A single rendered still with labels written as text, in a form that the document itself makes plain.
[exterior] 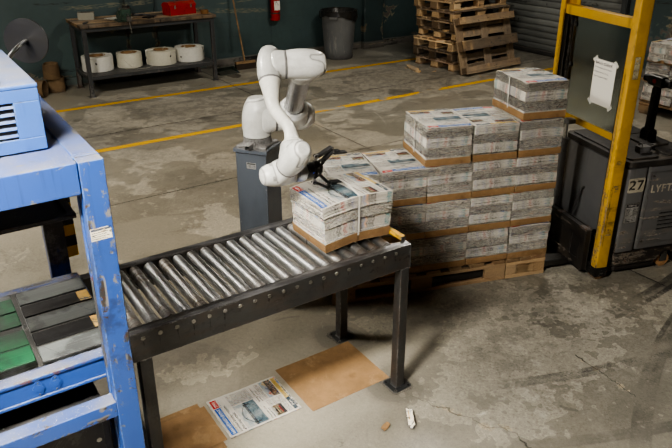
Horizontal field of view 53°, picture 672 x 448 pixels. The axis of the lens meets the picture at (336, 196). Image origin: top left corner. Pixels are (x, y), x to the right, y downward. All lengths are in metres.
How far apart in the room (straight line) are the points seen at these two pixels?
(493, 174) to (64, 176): 2.74
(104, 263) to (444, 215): 2.41
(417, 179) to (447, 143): 0.27
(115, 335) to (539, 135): 2.79
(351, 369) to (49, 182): 2.07
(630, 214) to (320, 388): 2.29
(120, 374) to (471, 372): 1.93
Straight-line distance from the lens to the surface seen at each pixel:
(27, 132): 2.16
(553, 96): 4.17
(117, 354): 2.34
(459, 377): 3.61
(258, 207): 3.81
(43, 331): 2.69
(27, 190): 2.03
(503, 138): 4.08
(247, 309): 2.72
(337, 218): 2.94
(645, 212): 4.70
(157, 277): 2.90
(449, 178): 4.00
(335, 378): 3.55
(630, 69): 4.19
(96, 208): 2.09
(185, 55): 9.61
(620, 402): 3.68
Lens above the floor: 2.21
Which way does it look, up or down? 23 degrees down
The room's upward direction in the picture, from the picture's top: straight up
